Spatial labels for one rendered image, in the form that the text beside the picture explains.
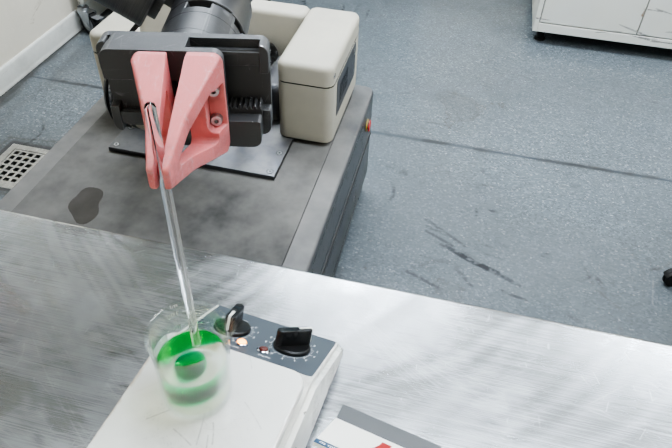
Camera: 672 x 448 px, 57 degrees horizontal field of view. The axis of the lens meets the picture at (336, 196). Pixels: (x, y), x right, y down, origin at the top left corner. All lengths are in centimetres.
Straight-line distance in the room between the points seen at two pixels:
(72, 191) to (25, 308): 76
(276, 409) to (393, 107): 190
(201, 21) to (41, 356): 36
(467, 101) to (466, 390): 187
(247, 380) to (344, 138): 108
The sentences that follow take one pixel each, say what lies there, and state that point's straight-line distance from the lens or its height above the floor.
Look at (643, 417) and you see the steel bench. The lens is 64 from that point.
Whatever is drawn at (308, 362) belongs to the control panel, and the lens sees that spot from 53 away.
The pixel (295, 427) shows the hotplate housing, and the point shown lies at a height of 82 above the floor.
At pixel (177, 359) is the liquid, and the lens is 45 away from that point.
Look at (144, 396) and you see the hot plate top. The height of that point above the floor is 84.
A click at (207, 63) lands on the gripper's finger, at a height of 107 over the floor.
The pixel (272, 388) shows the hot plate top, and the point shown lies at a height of 84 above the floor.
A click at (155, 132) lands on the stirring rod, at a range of 32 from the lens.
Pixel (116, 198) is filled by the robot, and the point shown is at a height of 37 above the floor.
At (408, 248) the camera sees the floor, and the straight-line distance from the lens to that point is 175.
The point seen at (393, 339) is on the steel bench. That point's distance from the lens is 61.
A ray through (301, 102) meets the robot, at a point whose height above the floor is 48.
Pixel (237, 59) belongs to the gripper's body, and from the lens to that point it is 39.
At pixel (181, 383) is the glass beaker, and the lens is 43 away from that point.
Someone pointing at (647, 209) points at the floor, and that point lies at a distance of 211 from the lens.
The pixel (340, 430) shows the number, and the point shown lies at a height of 77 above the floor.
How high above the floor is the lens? 124
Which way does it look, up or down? 41 degrees down
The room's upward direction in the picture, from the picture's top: 2 degrees clockwise
